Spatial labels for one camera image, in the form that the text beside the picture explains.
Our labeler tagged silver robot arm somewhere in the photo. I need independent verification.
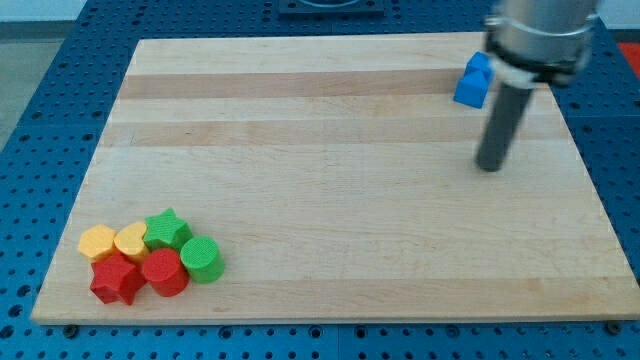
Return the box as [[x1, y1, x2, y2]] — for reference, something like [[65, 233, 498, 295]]
[[485, 0, 600, 89]]

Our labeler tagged blue triangle block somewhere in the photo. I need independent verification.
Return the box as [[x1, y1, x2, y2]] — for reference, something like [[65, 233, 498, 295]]
[[453, 52, 494, 109]]

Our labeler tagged green star block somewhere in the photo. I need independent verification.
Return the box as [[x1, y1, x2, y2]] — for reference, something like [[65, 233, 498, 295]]
[[143, 208, 194, 252]]

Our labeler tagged wooden board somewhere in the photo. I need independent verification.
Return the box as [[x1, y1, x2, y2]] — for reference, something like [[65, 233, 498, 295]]
[[32, 33, 639, 325]]

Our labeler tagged red star block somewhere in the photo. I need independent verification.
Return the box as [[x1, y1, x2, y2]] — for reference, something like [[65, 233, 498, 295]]
[[90, 253, 146, 305]]

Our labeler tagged green cylinder block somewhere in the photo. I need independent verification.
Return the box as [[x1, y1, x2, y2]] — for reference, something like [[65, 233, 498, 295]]
[[180, 236, 225, 284]]

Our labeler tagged red cylinder block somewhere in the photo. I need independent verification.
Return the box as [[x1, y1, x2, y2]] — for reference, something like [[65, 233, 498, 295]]
[[141, 248, 189, 297]]

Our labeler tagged yellow hexagon block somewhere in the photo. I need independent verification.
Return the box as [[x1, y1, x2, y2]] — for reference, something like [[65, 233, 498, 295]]
[[77, 224, 117, 263]]

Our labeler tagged yellow heart block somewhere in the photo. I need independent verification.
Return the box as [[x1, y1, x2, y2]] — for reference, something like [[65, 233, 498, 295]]
[[114, 222, 150, 265]]

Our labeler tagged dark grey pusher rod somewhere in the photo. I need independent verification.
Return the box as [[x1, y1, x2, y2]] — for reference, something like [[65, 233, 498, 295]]
[[475, 83, 533, 172]]

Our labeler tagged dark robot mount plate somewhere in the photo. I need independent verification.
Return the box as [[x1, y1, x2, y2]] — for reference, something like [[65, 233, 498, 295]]
[[274, 0, 385, 15]]

